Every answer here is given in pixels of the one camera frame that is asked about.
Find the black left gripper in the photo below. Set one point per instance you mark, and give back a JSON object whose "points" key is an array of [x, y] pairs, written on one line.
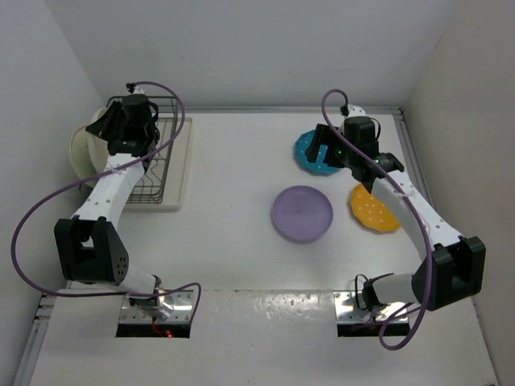
{"points": [[101, 125]]}

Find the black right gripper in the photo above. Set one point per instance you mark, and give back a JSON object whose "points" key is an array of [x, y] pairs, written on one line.
{"points": [[323, 137]]}

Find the cream bear plate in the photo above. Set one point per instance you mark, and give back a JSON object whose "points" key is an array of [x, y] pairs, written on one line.
{"points": [[97, 147]]}

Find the purple bear plate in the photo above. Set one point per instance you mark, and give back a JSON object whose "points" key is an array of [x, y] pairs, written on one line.
{"points": [[302, 214]]}

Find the yellow polka dot plate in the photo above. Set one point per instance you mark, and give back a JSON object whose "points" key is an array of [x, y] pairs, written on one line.
{"points": [[371, 212]]}

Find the cream floral plate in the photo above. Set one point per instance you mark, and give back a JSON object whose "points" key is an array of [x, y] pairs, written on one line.
{"points": [[79, 154]]}

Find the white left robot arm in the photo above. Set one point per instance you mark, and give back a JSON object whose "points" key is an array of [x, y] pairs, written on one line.
{"points": [[90, 250]]}

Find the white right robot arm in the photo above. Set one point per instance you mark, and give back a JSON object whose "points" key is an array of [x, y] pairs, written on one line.
{"points": [[452, 264]]}

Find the cream drain tray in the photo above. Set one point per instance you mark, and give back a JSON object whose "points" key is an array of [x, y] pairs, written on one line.
{"points": [[176, 181]]}

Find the dark wire dish rack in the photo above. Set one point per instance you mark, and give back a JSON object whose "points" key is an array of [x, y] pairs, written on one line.
{"points": [[151, 187]]}

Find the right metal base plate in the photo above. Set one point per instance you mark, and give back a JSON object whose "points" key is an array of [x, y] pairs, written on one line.
{"points": [[350, 309]]}

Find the metal base plate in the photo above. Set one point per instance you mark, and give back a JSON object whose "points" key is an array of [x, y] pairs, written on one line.
{"points": [[350, 309], [173, 308]]}

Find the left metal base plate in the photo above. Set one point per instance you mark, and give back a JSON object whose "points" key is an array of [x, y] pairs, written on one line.
{"points": [[173, 308]]}

